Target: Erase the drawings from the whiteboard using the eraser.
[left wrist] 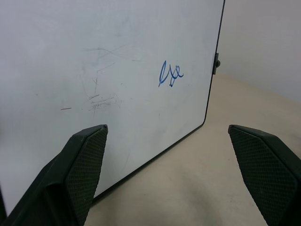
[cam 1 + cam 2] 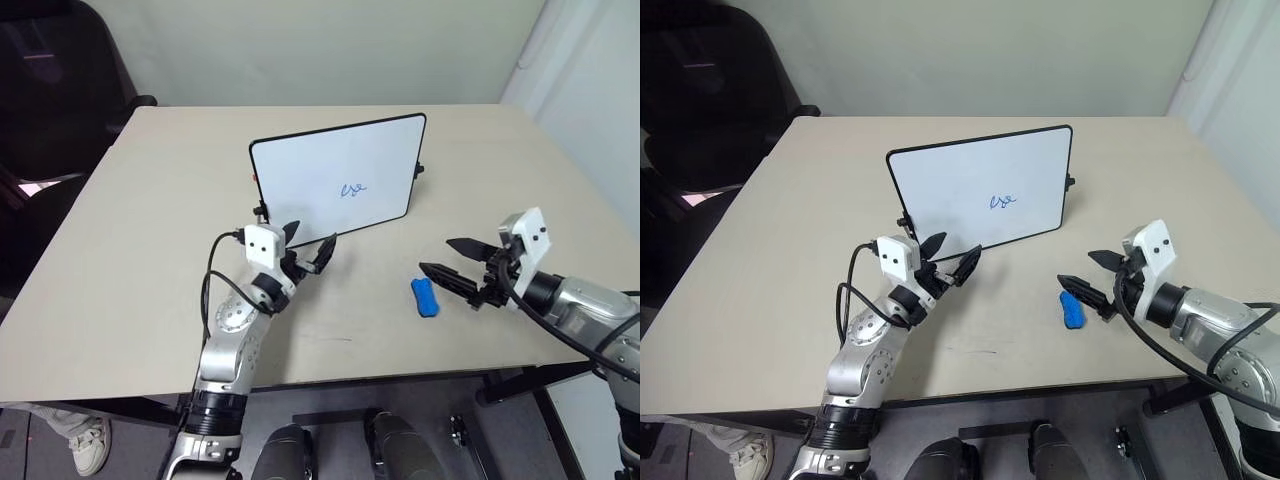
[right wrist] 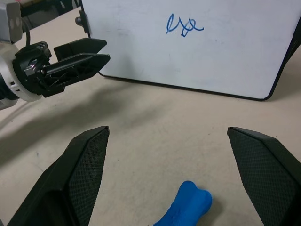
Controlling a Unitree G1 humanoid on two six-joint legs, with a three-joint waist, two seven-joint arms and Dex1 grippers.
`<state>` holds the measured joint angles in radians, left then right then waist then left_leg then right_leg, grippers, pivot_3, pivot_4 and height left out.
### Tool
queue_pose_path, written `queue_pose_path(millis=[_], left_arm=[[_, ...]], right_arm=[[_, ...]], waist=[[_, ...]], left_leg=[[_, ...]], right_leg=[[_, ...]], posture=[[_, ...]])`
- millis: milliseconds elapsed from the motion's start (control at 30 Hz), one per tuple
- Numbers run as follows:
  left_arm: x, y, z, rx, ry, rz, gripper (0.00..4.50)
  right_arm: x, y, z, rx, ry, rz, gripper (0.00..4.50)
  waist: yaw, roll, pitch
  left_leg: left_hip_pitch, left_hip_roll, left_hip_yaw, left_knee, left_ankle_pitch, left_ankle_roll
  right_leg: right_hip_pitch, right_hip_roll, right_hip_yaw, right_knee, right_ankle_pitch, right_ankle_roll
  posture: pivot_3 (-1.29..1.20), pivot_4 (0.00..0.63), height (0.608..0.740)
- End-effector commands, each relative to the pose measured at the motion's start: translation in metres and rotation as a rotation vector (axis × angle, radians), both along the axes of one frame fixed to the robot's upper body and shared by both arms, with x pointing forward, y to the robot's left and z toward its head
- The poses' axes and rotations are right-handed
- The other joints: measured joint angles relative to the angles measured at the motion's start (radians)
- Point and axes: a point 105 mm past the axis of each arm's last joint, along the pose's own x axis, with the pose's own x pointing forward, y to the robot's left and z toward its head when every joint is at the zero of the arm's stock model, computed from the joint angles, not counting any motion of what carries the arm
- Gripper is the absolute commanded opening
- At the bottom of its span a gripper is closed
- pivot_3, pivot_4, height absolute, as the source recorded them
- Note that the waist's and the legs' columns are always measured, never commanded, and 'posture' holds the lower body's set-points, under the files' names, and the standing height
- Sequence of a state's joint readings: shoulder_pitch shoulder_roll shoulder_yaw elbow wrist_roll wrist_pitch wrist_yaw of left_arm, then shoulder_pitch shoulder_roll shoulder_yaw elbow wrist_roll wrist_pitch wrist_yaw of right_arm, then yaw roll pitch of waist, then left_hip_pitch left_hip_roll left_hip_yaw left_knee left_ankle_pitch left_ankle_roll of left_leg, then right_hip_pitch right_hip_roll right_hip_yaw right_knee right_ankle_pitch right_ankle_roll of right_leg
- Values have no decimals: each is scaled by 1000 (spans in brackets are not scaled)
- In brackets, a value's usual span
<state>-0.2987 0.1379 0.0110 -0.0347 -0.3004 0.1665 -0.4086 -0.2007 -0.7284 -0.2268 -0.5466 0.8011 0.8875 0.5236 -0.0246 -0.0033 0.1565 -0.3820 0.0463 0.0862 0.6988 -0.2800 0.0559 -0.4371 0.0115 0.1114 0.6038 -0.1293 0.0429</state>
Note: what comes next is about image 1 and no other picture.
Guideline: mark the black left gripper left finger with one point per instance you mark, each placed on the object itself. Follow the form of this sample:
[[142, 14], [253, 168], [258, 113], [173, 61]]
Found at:
[[80, 174]]

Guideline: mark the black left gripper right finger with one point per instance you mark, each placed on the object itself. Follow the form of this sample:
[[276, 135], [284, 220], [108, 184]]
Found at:
[[268, 171]]

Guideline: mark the black whiteboard side knob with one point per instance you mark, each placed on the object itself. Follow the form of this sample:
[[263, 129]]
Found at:
[[216, 63]]

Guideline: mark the white whiteboard with black frame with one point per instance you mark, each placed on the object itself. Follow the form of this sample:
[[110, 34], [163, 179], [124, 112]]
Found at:
[[98, 77]]

